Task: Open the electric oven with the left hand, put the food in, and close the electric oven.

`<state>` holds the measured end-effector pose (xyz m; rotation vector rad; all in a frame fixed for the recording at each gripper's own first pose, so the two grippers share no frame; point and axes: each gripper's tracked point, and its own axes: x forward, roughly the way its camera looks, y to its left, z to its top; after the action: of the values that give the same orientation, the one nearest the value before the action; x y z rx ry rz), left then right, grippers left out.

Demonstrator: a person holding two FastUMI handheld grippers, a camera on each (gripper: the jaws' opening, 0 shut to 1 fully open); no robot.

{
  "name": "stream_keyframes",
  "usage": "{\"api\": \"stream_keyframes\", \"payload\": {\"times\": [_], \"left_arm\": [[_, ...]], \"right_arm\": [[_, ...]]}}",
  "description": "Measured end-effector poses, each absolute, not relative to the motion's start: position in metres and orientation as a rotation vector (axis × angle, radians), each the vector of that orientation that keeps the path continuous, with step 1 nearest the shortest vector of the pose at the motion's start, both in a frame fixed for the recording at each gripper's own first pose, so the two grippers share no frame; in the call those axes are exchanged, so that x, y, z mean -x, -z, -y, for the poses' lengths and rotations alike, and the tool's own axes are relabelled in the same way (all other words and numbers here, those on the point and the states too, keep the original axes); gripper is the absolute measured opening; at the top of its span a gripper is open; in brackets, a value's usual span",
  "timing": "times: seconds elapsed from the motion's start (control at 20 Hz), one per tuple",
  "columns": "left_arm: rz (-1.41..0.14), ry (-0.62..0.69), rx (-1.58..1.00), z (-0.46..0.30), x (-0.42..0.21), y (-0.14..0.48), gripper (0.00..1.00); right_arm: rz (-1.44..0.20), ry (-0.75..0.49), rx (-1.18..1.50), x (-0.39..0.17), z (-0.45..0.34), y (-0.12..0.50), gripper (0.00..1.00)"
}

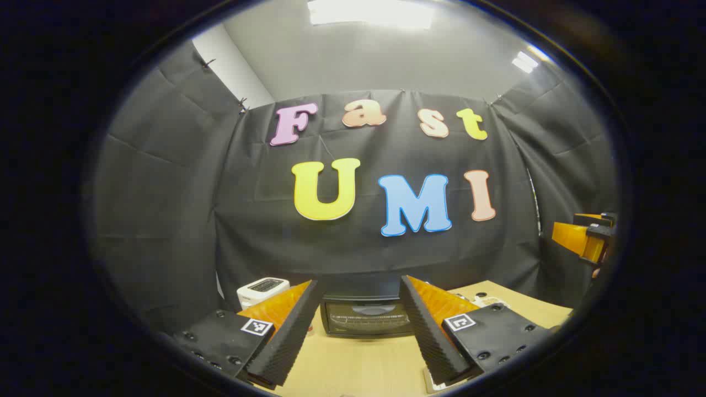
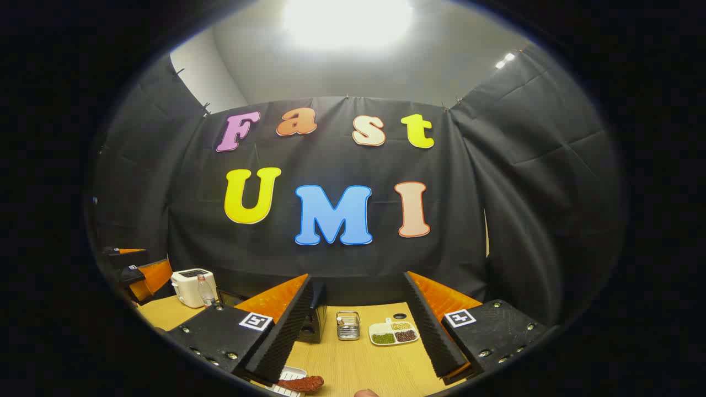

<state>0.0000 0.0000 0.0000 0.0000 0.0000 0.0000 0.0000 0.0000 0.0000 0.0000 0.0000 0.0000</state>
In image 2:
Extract black electric oven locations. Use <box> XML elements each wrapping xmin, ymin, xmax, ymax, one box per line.
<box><xmin>217</xmin><ymin>281</ymin><xmax>327</xmax><ymax>344</ymax></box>

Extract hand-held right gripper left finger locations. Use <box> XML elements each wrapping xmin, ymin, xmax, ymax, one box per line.
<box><xmin>165</xmin><ymin>273</ymin><xmax>314</xmax><ymax>387</ymax></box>

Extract white ribbed tray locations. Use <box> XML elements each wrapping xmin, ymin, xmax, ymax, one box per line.
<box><xmin>265</xmin><ymin>366</ymin><xmax>307</xmax><ymax>396</ymax></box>

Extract large ceiling light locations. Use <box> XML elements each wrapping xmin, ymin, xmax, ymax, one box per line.
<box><xmin>284</xmin><ymin>0</ymin><xmax>414</xmax><ymax>51</ymax></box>

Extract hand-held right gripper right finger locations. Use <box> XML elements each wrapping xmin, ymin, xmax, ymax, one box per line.
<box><xmin>403</xmin><ymin>271</ymin><xmax>552</xmax><ymax>385</ymax></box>

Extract black backdrop cloth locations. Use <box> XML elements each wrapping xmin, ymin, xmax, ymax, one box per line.
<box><xmin>91</xmin><ymin>44</ymin><xmax>627</xmax><ymax>326</ymax></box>

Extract clear plastic bottle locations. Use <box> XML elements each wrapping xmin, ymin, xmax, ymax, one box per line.
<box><xmin>197</xmin><ymin>275</ymin><xmax>217</xmax><ymax>307</ymax></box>

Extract white divided plate with beans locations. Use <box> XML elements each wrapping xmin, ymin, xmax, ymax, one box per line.
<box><xmin>368</xmin><ymin>318</ymin><xmax>420</xmax><ymax>346</ymax></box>

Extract metal mesh basket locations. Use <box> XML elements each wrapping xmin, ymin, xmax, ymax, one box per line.
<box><xmin>336</xmin><ymin>312</ymin><xmax>361</xmax><ymax>341</ymax></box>

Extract red meat piece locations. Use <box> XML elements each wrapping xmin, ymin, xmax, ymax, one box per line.
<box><xmin>277</xmin><ymin>375</ymin><xmax>324</xmax><ymax>393</ymax></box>

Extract white toaster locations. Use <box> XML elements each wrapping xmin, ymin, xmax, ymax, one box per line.
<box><xmin>171</xmin><ymin>269</ymin><xmax>218</xmax><ymax>308</ymax></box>

